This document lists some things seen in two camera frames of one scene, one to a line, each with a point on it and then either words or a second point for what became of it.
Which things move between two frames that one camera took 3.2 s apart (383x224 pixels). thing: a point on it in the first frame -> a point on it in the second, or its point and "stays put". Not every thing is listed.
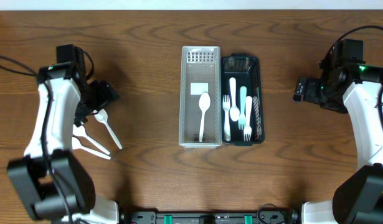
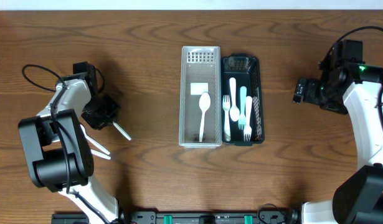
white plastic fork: [226, 105] stays put
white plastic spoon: [204, 102] stays put
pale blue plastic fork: [242, 118] stays put
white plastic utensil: [101, 115] -> [122, 131]
